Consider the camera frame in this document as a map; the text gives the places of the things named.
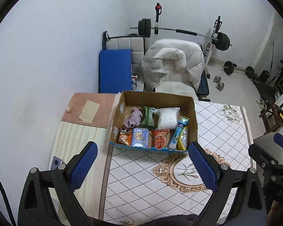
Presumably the beige padded panel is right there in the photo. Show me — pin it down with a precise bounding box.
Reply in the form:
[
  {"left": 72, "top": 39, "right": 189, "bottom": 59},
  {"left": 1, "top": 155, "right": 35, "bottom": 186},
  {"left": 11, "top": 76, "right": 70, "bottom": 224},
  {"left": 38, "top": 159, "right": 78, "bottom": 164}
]
[{"left": 102, "top": 31, "right": 145, "bottom": 76}]

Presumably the white soft bag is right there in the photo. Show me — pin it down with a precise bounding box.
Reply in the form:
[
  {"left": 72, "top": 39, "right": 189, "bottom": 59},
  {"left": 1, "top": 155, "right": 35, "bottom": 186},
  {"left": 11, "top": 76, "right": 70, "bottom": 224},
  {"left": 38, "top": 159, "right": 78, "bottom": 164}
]
[{"left": 155, "top": 108, "right": 180, "bottom": 130}]

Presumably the yellow and silver packet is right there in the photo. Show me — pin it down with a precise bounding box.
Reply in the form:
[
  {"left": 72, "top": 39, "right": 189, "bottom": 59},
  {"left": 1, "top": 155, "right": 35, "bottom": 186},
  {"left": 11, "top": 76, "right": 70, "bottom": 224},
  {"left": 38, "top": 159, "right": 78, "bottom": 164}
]
[{"left": 177, "top": 126, "right": 189, "bottom": 150}]

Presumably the black braided cable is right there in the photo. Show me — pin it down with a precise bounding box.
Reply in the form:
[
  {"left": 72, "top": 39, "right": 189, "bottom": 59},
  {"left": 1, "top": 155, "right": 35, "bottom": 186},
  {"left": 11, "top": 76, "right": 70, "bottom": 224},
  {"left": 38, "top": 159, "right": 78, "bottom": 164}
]
[{"left": 0, "top": 163, "right": 17, "bottom": 226}]

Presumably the orange snack packet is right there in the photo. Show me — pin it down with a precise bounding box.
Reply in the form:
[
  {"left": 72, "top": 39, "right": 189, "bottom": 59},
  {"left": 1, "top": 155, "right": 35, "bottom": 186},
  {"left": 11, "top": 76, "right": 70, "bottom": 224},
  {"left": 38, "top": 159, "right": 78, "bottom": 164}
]
[{"left": 118, "top": 129, "right": 133, "bottom": 145}]

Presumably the grey chair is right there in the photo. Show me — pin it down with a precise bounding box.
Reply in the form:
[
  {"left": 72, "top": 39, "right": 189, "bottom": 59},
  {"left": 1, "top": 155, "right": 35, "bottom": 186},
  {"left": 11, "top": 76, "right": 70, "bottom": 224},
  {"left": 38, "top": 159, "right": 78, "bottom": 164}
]
[{"left": 252, "top": 132, "right": 283, "bottom": 165}]

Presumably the beige paper sheet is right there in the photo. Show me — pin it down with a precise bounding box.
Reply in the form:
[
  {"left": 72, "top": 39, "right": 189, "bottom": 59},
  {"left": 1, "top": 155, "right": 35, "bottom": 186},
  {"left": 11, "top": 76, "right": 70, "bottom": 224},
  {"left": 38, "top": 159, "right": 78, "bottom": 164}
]
[{"left": 79, "top": 99, "right": 100, "bottom": 124}]

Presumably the red snack packet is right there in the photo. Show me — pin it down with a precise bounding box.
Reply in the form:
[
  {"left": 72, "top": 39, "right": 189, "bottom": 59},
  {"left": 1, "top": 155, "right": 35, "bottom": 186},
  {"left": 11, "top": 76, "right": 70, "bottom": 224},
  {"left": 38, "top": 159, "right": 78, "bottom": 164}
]
[{"left": 151, "top": 129, "right": 170, "bottom": 149}]

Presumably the black exercise equipment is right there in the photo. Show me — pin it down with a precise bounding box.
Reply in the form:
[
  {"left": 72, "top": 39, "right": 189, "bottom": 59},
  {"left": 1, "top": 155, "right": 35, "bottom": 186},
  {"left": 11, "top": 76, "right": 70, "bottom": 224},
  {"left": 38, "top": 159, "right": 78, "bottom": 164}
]
[{"left": 252, "top": 60, "right": 283, "bottom": 95}]

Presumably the dark fleece clothing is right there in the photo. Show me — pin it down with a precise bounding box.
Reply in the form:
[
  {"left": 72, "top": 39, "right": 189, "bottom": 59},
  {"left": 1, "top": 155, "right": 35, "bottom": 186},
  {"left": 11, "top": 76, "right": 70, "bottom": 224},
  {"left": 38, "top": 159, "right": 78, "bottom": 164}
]
[{"left": 141, "top": 214, "right": 201, "bottom": 226}]

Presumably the white puffer jacket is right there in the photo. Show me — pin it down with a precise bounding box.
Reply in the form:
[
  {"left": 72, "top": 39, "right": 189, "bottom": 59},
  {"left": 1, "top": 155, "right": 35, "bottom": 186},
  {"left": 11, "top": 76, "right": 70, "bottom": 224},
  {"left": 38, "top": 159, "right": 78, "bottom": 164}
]
[{"left": 141, "top": 39, "right": 205, "bottom": 92}]

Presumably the floral lattice tablecloth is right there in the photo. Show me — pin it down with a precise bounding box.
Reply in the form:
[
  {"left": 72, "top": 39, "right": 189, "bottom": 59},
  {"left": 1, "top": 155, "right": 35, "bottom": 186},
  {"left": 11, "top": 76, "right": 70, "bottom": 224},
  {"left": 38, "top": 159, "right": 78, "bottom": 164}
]
[{"left": 101, "top": 100, "right": 257, "bottom": 226}]

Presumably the pink board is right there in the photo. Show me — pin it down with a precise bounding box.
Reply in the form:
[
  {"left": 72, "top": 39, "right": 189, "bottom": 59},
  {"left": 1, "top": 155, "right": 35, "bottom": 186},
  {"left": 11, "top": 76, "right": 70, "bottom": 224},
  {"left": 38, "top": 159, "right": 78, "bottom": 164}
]
[{"left": 61, "top": 92, "right": 122, "bottom": 129}]

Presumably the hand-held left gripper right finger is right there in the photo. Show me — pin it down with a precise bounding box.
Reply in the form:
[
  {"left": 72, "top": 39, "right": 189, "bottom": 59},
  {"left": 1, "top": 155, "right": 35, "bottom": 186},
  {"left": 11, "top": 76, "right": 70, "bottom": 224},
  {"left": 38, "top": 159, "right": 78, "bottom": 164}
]
[{"left": 188, "top": 142, "right": 266, "bottom": 226}]

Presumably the mauve soft cloth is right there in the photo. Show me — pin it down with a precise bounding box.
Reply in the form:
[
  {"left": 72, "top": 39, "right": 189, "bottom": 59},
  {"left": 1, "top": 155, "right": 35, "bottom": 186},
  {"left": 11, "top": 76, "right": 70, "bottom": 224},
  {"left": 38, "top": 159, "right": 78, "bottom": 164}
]
[{"left": 124, "top": 107, "right": 144, "bottom": 129}]

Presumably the barbell with black plates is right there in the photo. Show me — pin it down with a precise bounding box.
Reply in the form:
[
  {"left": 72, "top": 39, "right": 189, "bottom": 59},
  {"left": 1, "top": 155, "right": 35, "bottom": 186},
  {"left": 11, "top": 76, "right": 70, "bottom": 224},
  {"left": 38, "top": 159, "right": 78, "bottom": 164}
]
[{"left": 130, "top": 19, "right": 233, "bottom": 51}]

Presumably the white bench press rack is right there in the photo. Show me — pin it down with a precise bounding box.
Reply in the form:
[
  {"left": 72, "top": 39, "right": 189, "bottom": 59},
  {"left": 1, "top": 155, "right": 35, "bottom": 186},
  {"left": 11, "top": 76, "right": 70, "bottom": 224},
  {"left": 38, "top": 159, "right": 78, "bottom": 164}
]
[{"left": 154, "top": 3, "right": 222, "bottom": 64}]

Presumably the cardboard box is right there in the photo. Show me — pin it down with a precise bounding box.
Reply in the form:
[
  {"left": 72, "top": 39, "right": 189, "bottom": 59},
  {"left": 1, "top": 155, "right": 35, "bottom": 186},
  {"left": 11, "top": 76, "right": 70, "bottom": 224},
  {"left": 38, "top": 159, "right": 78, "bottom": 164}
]
[{"left": 108, "top": 91, "right": 198, "bottom": 155}]

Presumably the dark wooden chair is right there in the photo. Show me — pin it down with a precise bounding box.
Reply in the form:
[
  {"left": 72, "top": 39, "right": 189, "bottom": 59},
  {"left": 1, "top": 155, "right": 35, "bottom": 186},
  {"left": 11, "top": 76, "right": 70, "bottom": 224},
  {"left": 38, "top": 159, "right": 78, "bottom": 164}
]
[{"left": 259, "top": 94, "right": 283, "bottom": 132}]

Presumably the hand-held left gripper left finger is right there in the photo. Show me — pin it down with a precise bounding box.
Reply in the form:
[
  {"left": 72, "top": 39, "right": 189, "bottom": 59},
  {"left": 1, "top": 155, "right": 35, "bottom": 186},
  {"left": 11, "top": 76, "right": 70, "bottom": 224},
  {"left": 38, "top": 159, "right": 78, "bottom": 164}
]
[{"left": 18, "top": 141, "right": 98, "bottom": 226}]

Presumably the black and blue weight bench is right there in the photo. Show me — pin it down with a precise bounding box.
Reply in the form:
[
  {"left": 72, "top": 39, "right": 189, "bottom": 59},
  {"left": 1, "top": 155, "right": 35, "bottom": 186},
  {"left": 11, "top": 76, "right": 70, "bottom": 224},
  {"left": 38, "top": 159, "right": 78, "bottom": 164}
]
[{"left": 196, "top": 44, "right": 210, "bottom": 102}]

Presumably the short barbell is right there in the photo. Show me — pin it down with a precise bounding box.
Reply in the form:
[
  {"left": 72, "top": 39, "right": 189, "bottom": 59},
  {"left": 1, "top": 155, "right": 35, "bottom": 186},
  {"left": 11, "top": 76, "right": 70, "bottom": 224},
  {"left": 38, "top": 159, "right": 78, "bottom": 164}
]
[{"left": 222, "top": 61, "right": 255, "bottom": 79}]

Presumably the beige chair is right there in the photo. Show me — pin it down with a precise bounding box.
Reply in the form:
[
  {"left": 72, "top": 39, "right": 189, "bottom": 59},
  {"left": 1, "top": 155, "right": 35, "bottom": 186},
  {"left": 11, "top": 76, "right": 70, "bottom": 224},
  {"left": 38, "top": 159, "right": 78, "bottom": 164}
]
[{"left": 154, "top": 81, "right": 200, "bottom": 102}]

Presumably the green packet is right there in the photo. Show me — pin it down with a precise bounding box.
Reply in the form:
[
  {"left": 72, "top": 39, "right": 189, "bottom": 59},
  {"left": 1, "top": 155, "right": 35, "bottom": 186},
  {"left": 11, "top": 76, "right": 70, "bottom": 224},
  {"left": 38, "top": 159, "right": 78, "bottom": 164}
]
[{"left": 140, "top": 106, "right": 157, "bottom": 127}]

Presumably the long light blue packet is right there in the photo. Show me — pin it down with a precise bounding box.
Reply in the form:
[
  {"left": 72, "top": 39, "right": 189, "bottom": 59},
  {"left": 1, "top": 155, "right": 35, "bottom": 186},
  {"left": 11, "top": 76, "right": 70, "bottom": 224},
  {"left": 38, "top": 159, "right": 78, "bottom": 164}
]
[{"left": 168, "top": 115, "right": 189, "bottom": 149}]

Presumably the blue cartoon tissue pack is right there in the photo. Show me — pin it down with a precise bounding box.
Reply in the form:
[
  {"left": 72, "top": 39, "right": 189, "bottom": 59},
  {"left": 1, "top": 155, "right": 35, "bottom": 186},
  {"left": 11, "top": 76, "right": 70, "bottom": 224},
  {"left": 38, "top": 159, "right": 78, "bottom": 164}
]
[{"left": 131, "top": 128, "right": 149, "bottom": 147}]

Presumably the blue folded mat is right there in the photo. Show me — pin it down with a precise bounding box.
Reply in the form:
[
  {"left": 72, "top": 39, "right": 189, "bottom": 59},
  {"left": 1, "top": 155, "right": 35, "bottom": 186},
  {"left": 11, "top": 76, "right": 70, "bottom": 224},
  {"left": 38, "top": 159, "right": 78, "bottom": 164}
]
[{"left": 98, "top": 49, "right": 132, "bottom": 93}]

